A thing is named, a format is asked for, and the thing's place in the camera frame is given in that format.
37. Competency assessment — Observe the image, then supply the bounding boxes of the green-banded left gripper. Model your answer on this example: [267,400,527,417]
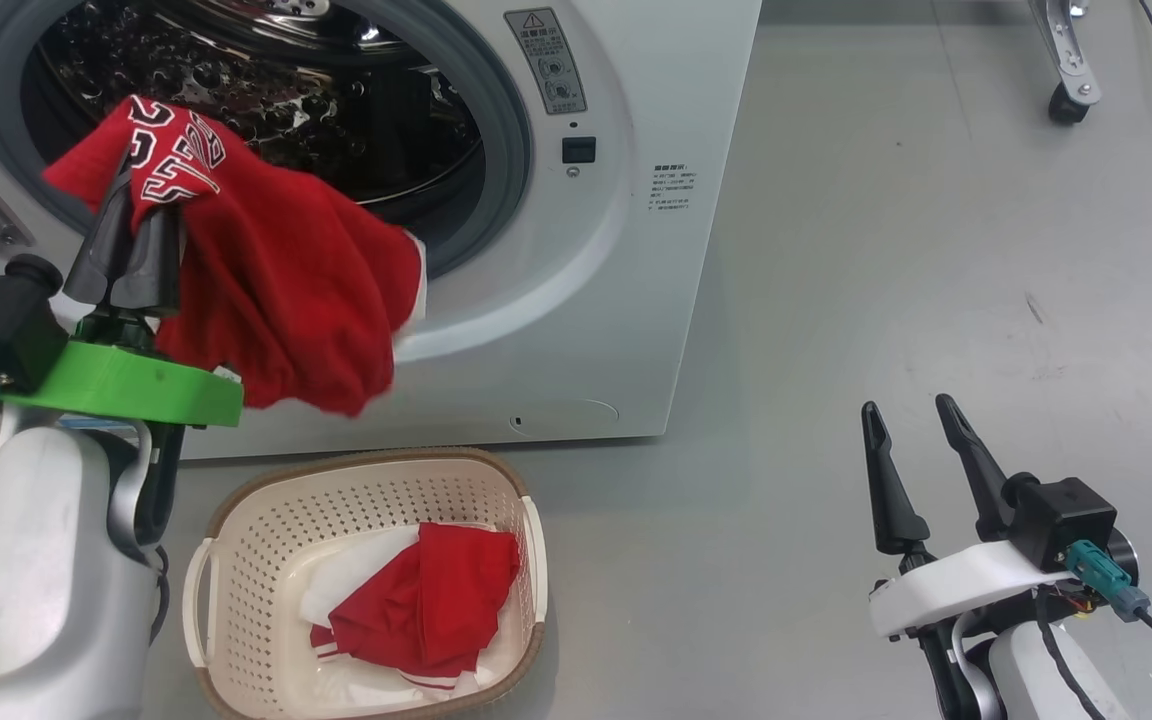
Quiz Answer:
[1,165,246,429]

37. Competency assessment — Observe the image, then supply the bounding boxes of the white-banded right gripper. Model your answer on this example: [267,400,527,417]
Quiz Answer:
[860,393,1077,642]

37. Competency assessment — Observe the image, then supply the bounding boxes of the red jersey with printed lettering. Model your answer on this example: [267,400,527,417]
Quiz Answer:
[42,95,428,419]

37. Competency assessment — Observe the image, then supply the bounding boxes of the red and white garment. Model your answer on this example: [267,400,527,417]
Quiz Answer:
[298,520,523,701]

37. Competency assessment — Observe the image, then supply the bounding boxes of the cream perforated laundry basket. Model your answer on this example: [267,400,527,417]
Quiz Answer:
[182,447,549,720]

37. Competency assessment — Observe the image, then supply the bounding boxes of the white front-load washing machine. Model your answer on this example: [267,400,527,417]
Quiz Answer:
[0,0,764,462]

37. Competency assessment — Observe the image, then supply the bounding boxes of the grey partition stand with caster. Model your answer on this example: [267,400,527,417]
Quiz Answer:
[1027,0,1104,127]

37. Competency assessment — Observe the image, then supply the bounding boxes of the grey warning sticker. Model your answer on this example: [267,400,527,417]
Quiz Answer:
[503,8,589,117]

